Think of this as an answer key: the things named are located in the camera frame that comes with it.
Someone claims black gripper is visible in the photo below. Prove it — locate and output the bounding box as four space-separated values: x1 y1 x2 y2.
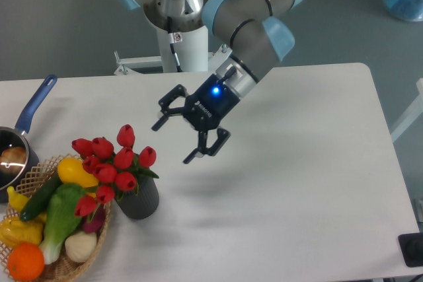
151 74 240 164

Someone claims red tulip bouquet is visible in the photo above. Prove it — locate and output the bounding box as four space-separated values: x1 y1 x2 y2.
72 124 158 220

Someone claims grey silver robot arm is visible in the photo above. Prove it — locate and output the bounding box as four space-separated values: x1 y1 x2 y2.
119 0 303 162

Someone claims dark grey ribbed vase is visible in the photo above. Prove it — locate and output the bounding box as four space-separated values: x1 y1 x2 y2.
115 177 159 220

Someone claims yellow squash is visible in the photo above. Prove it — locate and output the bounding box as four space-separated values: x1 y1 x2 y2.
57 157 98 188

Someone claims purple red onion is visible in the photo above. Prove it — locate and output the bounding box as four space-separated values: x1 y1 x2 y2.
81 206 106 233

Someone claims green bok choy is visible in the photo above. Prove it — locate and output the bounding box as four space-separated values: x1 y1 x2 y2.
40 183 85 265

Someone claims white garlic bulb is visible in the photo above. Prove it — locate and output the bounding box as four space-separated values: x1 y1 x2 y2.
65 231 97 263

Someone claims green cucumber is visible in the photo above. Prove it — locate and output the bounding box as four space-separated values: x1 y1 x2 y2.
19 174 63 222

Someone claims bread roll in pan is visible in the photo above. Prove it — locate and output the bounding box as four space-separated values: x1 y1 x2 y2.
1 147 26 175

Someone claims yellow banana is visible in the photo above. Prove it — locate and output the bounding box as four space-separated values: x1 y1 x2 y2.
7 186 47 224

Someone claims woven wicker basket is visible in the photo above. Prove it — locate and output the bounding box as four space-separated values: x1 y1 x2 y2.
15 154 111 281

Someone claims yellow bell pepper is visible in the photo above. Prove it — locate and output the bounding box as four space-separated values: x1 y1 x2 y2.
1 217 44 249

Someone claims orange fruit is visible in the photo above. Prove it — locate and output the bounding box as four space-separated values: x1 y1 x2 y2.
7 242 44 281

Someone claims black device at edge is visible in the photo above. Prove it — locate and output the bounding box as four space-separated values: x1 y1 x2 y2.
398 232 423 267

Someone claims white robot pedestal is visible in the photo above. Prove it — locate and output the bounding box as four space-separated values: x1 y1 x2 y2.
113 0 235 76

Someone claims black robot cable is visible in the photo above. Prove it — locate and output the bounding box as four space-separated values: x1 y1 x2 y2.
167 16 183 73

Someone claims blue handled saucepan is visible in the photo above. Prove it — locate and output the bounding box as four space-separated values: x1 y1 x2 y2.
1 75 58 203

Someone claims white frame bar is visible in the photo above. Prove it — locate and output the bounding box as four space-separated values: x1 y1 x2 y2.
390 78 422 143

